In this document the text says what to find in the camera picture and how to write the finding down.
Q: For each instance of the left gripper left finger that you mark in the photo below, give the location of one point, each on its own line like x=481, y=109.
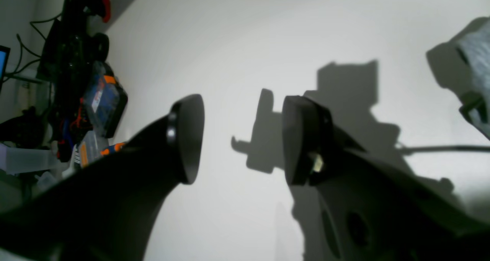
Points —
x=106, y=212

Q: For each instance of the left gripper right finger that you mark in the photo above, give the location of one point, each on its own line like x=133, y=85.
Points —
x=373, y=212

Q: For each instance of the grey T-shirt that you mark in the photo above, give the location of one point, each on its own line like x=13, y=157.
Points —
x=473, y=49

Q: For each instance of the clear box of parts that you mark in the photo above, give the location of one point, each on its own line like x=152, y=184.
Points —
x=104, y=100

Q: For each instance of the blue monitor screen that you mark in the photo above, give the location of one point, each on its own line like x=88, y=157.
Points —
x=4, y=57

